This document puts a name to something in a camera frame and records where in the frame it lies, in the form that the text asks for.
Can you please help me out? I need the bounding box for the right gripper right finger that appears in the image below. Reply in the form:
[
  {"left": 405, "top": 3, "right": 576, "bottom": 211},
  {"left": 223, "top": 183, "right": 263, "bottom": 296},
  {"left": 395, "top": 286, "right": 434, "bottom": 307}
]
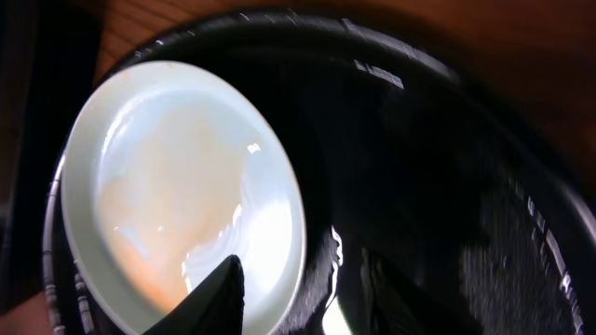
[{"left": 360, "top": 248, "right": 482, "bottom": 335}]

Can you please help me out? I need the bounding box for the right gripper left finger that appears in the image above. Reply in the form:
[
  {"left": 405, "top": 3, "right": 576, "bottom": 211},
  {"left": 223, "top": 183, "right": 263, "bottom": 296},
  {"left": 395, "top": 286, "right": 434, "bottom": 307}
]
[{"left": 144, "top": 255, "right": 245, "bottom": 335}]

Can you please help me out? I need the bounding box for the light blue plate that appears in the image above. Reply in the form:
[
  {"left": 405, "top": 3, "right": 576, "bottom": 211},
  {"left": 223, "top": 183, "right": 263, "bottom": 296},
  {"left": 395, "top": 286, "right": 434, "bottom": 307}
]
[{"left": 61, "top": 60, "right": 306, "bottom": 334}]

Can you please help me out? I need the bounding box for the round black tray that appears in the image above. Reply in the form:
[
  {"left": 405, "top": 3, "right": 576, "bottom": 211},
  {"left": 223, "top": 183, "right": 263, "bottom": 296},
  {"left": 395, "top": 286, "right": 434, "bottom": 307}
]
[{"left": 41, "top": 8, "right": 596, "bottom": 335}]

